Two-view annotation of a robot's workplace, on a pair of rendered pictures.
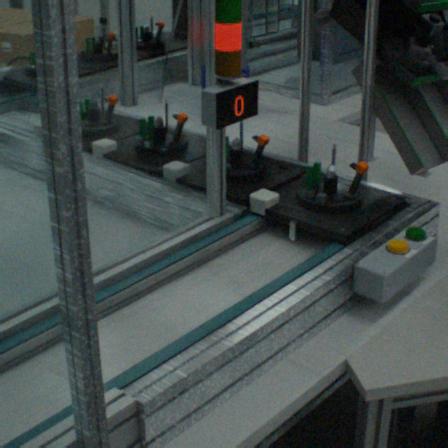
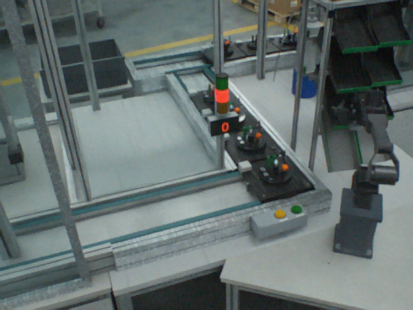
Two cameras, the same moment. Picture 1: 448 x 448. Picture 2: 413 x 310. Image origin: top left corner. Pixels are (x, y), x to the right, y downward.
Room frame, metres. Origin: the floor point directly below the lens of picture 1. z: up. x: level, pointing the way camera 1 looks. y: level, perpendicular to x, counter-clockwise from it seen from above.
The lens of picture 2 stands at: (0.12, -0.75, 2.14)
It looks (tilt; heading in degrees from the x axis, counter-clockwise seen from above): 36 degrees down; 31
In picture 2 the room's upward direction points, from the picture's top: 2 degrees counter-clockwise
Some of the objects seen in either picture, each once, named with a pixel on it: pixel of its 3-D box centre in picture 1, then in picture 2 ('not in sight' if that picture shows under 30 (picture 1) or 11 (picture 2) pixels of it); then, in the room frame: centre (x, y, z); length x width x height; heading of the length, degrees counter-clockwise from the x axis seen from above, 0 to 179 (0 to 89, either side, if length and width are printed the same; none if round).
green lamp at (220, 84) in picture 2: (228, 9); (222, 82); (1.46, 0.00, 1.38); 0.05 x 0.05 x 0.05
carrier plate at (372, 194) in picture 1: (329, 204); (275, 177); (1.53, -0.22, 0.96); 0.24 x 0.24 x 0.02; 50
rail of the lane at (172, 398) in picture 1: (312, 299); (227, 226); (1.22, -0.15, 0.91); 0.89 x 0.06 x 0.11; 140
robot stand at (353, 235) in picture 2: not in sight; (357, 222); (1.42, -0.60, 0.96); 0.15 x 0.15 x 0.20; 13
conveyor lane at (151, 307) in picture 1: (228, 275); (206, 200); (1.32, 0.00, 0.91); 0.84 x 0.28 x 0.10; 140
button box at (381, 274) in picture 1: (396, 262); (279, 220); (1.33, -0.32, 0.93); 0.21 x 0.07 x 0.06; 140
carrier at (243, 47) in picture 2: not in sight; (257, 40); (2.80, 0.46, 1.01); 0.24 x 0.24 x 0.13; 50
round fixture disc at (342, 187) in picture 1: (329, 196); (275, 173); (1.53, -0.22, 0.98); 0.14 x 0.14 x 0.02
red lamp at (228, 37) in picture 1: (228, 35); (222, 94); (1.46, 0.00, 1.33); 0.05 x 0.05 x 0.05
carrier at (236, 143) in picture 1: (235, 153); (251, 136); (1.70, -0.02, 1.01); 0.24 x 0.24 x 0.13; 50
